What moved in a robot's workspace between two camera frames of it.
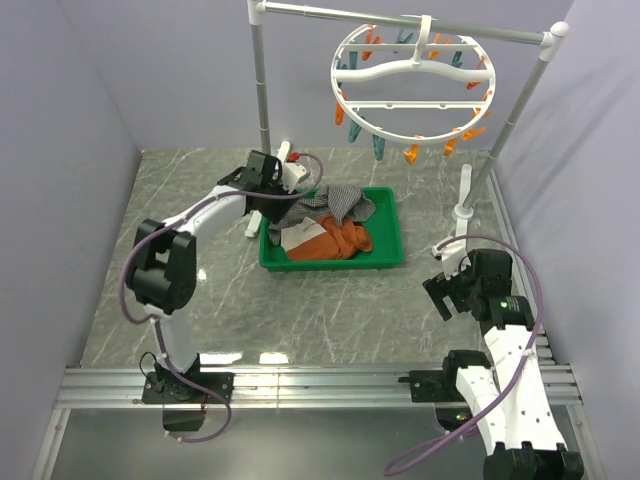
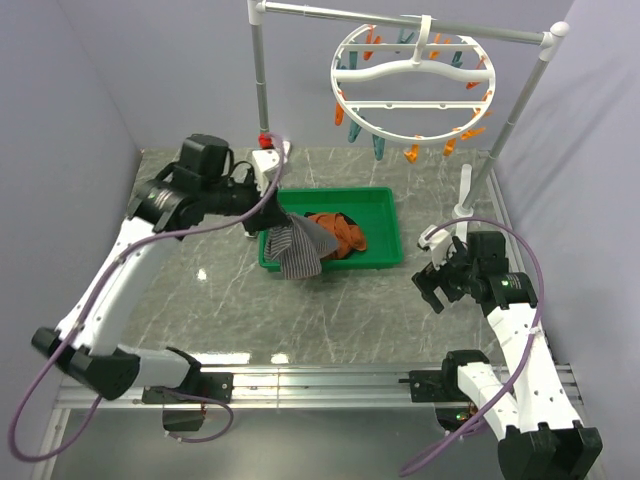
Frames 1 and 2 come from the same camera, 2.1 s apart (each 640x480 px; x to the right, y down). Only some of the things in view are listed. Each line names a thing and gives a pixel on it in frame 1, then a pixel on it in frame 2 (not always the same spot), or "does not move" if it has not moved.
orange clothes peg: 469,133 does not move
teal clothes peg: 353,60 does not move
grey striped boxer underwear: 345,204 → 299,246
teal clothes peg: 378,146 does not move
